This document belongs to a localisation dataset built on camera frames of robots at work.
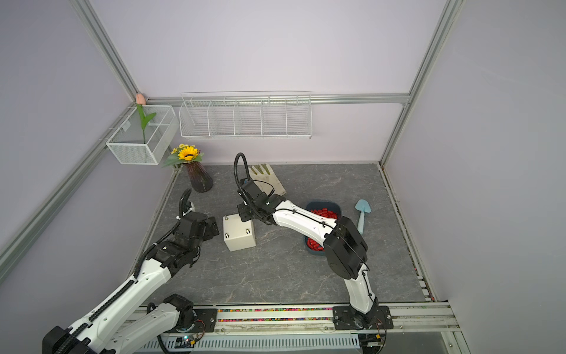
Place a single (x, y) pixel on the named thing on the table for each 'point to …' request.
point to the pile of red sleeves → (312, 243)
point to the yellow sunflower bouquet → (183, 153)
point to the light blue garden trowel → (362, 206)
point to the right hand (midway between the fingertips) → (243, 207)
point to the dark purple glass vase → (200, 181)
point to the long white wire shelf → (246, 115)
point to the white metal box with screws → (238, 234)
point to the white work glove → (264, 177)
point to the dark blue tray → (329, 209)
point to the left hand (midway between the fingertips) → (202, 224)
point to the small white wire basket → (127, 143)
